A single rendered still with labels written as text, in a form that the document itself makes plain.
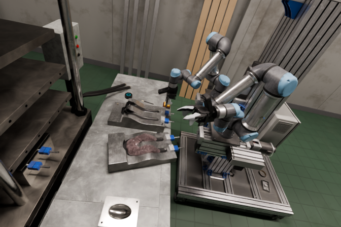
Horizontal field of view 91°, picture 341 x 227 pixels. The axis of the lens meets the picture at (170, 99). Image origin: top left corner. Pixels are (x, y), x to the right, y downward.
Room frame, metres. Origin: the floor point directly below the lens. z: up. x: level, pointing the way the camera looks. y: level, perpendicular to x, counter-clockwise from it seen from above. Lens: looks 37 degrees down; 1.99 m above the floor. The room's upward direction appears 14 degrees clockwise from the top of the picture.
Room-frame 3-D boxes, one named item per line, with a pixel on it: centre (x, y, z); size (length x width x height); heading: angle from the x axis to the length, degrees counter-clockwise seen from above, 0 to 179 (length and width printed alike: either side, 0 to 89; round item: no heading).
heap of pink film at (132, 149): (0.81, 0.12, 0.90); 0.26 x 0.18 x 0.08; 116
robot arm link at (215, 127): (0.78, -0.32, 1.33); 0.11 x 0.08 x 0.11; 30
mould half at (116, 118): (1.14, 0.25, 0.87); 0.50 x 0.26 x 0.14; 98
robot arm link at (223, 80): (1.51, -0.46, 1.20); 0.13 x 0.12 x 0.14; 45
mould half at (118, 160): (0.80, 0.12, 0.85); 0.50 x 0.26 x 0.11; 116
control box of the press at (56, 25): (1.25, 0.98, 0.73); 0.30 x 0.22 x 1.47; 8
